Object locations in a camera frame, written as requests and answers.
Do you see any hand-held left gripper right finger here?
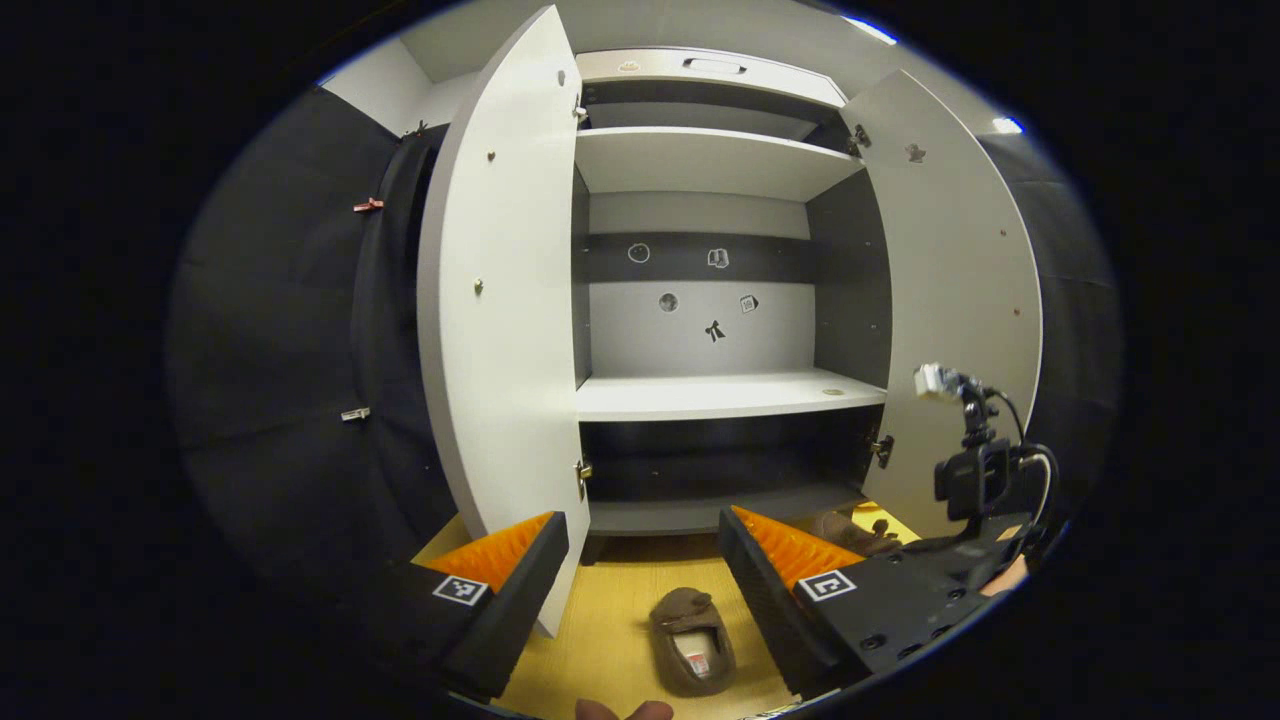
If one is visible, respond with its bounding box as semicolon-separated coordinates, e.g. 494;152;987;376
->
716;505;986;701

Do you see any yellow round pad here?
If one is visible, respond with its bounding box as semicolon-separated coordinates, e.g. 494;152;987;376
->
850;500;923;546

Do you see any white shoe cabinet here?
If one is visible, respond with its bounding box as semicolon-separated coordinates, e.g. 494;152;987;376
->
572;47;896;541

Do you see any white cabinet drawer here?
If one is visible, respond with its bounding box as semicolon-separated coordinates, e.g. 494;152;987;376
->
575;48;849;109

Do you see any brown fuzzy shoe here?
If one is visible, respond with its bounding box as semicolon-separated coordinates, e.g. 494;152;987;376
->
648;587;738;698
810;508;906;559

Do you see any black backdrop cloth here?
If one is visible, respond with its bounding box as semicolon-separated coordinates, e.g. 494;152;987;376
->
165;85;1126;601

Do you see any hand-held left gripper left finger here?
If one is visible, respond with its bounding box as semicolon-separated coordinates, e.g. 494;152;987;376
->
340;511;571;703

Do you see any black camera cable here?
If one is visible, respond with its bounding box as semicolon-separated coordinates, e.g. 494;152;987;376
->
985;388;1061;531

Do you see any ceiling light strip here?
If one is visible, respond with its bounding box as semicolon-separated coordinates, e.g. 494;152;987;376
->
840;15;899;47

